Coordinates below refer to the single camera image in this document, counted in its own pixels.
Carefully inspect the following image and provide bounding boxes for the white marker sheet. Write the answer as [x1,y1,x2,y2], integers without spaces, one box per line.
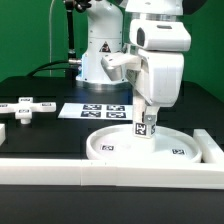
[58,103,132,120]

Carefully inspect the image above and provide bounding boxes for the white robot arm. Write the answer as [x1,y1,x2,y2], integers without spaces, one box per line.
[78,0,191,126]

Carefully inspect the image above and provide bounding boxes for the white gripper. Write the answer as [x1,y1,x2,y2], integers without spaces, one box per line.
[125,49,184,126]

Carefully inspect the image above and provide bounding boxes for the black camera stand pole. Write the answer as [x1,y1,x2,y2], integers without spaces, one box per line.
[63,0,92,65]

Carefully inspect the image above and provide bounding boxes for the white fence bar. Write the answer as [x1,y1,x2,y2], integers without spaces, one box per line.
[193,129,224,165]
[0,158,224,190]

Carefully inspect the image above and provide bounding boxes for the white round table top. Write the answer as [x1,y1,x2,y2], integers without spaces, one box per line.
[86,124,202,163]

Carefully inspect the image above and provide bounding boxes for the black cables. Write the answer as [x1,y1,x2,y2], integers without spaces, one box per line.
[26,59,82,78]

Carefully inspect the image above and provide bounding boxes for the white right fence bar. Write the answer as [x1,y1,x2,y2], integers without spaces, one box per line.
[193,129,224,165]

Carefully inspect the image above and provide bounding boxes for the white left fence block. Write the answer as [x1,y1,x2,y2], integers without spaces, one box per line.
[0,124,6,146]

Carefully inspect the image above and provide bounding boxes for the white front fence bar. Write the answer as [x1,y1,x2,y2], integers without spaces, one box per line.
[0,158,224,190]

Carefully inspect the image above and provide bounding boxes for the grey hanging cable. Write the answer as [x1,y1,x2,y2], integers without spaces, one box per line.
[48,0,58,78]

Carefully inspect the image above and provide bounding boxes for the white cross-shaped table base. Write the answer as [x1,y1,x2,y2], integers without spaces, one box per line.
[0,97,56,125]

